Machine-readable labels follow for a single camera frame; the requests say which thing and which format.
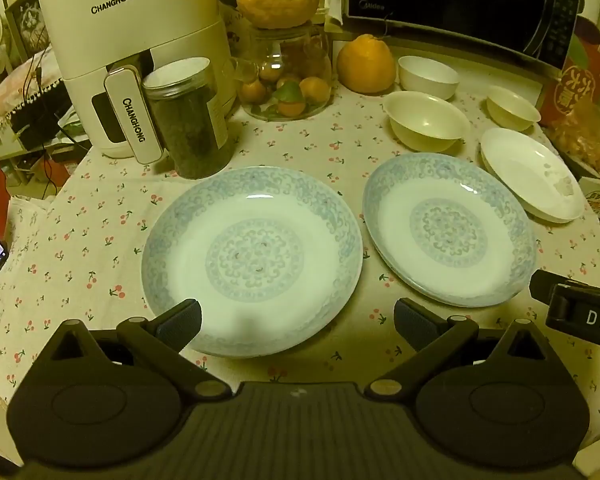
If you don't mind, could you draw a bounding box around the blue patterned plate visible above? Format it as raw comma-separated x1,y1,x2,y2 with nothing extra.
362,154,537,309
140,166,365,359

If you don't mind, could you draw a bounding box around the white air fryer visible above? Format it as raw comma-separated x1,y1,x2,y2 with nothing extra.
37,0,236,165

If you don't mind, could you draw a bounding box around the red printed carton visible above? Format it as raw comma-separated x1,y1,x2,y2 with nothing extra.
535,15,600,128

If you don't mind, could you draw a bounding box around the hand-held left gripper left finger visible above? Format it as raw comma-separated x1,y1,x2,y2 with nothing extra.
44,299,233,404

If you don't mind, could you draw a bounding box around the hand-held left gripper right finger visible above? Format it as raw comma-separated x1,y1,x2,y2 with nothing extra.
363,297,559,404

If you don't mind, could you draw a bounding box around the cherry print tablecloth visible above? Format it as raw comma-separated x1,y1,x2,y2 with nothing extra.
0,52,600,441

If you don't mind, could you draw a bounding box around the framed picture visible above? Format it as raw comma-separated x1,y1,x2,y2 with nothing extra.
2,0,52,58

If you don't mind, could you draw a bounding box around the clear bag of snacks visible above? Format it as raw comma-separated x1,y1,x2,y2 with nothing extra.
550,105,600,181

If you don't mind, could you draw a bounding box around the large glass jar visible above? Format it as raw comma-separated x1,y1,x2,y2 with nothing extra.
230,22,337,122

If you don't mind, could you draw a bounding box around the small cream bowl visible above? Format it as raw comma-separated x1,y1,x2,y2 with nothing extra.
486,85,542,129

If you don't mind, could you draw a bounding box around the wide cream bowl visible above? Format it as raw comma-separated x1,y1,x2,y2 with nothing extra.
382,91,473,154

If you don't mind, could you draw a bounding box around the orange citrus with stem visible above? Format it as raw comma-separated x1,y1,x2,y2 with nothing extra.
336,34,398,94

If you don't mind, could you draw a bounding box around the pink lace-trimmed cloth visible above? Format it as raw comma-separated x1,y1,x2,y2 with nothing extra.
0,47,63,121

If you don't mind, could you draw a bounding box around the deep white bowl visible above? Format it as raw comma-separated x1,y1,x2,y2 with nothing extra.
398,55,460,101

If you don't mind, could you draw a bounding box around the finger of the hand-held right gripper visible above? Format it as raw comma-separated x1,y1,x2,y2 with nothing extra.
529,270,577,312

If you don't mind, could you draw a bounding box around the heap of small kumquats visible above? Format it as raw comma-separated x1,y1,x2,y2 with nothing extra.
239,62,332,118

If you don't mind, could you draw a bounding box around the plain white plate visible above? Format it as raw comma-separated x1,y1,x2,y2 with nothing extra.
480,127,587,224

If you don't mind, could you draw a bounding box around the clear jar of dark tea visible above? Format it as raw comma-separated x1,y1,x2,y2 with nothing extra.
141,56,233,180

